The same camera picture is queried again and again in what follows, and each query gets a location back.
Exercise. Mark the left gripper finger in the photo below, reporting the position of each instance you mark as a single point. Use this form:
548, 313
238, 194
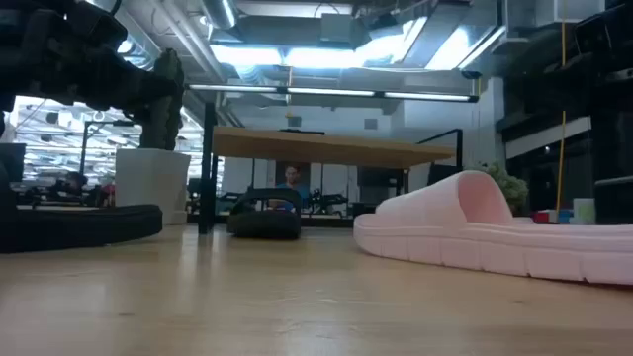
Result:
138, 94

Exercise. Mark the black slide sandal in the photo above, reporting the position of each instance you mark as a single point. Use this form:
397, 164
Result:
79, 227
267, 225

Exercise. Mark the pink slide sandal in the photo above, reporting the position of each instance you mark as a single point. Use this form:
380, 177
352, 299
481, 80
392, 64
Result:
470, 237

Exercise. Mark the tall green cactus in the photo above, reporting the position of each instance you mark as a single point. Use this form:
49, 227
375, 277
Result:
163, 131

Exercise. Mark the white hexagonal plant pot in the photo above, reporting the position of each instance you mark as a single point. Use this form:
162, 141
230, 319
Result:
151, 183

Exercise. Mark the pale green block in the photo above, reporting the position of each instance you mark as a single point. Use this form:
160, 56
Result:
584, 211

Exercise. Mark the person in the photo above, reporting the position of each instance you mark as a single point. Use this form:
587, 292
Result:
293, 185

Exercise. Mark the round green succulent plant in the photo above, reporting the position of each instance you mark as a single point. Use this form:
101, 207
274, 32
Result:
512, 190

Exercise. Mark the blue block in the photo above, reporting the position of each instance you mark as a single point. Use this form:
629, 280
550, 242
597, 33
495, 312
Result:
565, 216

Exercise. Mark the long ceiling light bar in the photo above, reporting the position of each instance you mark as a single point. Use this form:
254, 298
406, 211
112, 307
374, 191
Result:
331, 92

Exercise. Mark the red block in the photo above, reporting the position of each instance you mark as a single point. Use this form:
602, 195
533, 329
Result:
540, 217

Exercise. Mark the wooden shelf with black frame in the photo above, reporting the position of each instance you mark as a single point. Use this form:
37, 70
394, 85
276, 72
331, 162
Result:
321, 146

